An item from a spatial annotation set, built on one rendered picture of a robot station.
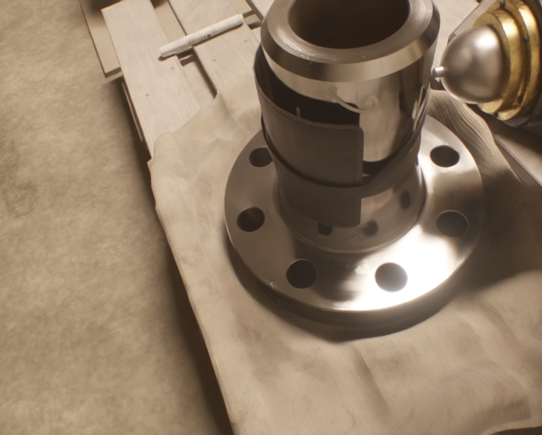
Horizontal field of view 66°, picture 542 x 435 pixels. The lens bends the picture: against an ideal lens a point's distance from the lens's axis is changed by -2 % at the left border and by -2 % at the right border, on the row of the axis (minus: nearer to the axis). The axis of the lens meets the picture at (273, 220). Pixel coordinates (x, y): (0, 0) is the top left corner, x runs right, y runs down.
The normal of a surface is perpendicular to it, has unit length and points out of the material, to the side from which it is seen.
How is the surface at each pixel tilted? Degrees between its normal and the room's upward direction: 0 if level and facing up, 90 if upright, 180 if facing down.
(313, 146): 90
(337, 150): 90
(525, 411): 55
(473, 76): 66
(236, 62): 0
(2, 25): 0
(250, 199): 0
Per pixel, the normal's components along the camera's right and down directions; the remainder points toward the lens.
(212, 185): 0.64, -0.07
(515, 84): 0.04, 0.67
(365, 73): 0.00, 0.37
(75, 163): -0.15, -0.51
